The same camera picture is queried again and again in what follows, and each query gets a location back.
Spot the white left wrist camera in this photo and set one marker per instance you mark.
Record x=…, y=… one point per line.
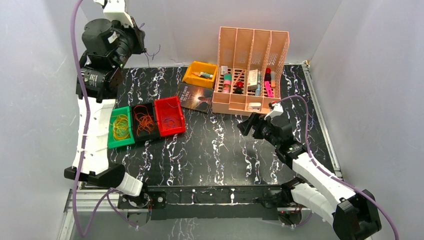
x=116, y=10

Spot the dark book Three Days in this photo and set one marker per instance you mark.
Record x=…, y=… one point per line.
x=194, y=97

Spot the green plastic bin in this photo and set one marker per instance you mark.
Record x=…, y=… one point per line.
x=120, y=128

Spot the pink plastic file organizer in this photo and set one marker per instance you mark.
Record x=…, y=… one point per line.
x=250, y=65

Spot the pink glue stick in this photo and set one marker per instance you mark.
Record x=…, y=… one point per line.
x=227, y=80

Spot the red black stamp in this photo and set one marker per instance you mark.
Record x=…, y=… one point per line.
x=238, y=89
x=267, y=75

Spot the orange highlighter marker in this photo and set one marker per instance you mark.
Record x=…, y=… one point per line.
x=273, y=79

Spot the light blue marker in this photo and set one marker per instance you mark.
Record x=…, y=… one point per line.
x=258, y=90

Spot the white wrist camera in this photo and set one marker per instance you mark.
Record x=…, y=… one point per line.
x=116, y=10
x=276, y=109

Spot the green white glue stick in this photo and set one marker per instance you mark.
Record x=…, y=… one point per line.
x=203, y=75

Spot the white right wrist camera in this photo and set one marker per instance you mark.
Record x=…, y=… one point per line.
x=276, y=109

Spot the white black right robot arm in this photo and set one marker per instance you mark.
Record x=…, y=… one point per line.
x=352, y=215

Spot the pink pencil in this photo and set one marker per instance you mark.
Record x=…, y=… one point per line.
x=239, y=76

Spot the white grey card box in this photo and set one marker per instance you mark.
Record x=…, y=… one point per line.
x=252, y=79

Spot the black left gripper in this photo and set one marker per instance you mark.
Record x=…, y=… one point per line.
x=133, y=40

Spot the small white eraser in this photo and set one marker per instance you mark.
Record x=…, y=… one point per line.
x=223, y=69

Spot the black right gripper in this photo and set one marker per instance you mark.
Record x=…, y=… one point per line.
x=257, y=121

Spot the black metal base rail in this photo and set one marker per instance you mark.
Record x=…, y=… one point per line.
x=266, y=202

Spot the red plastic bin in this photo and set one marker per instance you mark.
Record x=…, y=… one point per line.
x=169, y=116

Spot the black plastic bin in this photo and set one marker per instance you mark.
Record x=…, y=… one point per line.
x=144, y=123

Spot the yellow plastic bin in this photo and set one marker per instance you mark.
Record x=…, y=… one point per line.
x=198, y=66

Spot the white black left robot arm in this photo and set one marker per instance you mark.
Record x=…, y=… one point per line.
x=108, y=46

